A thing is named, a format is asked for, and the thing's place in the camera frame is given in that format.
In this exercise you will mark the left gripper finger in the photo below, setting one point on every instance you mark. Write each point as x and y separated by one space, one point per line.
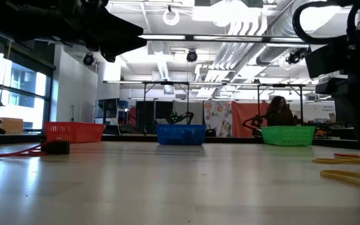
120 34
108 55

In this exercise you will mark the yellow rubber band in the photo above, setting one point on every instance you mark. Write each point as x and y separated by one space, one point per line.
345 161
323 173

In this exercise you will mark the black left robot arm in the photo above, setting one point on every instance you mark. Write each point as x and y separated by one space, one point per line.
11 18

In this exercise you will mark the red rubber band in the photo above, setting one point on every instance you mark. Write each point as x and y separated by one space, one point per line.
345 155
5 155

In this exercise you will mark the black wide rubber band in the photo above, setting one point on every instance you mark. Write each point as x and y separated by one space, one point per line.
56 147

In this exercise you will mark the black ceiling spotlight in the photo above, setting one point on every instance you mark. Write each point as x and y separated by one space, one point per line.
192 57
88 59

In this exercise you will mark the black background table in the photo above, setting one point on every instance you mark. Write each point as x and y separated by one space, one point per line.
330 134

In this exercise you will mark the long white light strip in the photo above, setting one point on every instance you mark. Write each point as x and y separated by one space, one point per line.
161 37

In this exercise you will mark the white poster with text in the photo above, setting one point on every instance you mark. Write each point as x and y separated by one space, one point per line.
320 109

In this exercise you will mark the dark background screen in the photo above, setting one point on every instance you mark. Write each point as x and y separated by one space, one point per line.
108 111

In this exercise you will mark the black track light cluster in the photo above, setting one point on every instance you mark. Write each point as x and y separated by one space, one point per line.
295 57

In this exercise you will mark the black curtain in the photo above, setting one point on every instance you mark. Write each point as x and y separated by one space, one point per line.
148 115

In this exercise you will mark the green plastic basket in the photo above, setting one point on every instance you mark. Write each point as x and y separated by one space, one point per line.
287 136

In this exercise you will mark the red plastic basket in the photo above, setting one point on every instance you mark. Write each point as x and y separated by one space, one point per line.
73 132

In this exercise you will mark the person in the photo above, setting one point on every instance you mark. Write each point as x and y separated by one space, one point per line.
278 115

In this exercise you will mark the large dark-framed window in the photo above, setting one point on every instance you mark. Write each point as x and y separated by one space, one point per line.
20 103

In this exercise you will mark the blue plastic basket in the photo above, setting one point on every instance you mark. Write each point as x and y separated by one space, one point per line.
180 134

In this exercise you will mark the brown cardboard box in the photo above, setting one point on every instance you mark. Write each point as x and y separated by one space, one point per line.
9 125

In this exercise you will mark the orange curtain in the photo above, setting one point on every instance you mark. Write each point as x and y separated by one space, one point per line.
245 109

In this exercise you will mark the floral patterned cloth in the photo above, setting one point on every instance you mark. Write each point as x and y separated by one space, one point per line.
217 118

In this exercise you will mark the black round background object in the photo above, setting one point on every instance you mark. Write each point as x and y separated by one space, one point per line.
210 133

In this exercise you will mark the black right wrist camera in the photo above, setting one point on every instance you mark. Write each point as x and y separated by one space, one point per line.
327 61

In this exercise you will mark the black background station frame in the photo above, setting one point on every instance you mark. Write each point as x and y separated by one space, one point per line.
167 83
280 85

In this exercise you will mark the black aluminium table frame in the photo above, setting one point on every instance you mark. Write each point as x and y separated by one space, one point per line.
130 138

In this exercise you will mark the silver ventilation duct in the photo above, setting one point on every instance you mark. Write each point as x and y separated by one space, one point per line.
270 31

